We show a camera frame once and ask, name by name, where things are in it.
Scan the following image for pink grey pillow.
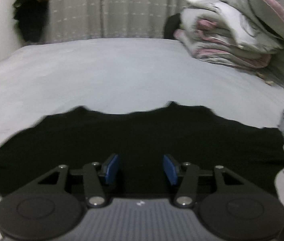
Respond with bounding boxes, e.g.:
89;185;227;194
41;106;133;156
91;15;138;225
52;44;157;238
219;0;284;40

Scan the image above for black item behind quilt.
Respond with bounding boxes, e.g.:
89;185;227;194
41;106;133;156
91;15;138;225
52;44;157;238
163;13;181;40

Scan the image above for grey dotted curtain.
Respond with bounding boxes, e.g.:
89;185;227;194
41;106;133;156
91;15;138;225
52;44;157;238
45;0;185;44

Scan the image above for grey bed sheet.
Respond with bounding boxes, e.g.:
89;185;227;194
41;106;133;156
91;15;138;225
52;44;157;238
0;37;284;241

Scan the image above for black clothes hanging in corner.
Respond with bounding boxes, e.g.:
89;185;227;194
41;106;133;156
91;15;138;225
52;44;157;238
13;0;49;43

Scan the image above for folded pink white quilt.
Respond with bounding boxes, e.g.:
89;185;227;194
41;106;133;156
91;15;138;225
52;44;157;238
174;0;283;70

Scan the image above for black garment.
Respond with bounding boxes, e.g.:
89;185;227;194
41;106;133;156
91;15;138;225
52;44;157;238
0;100;284;241

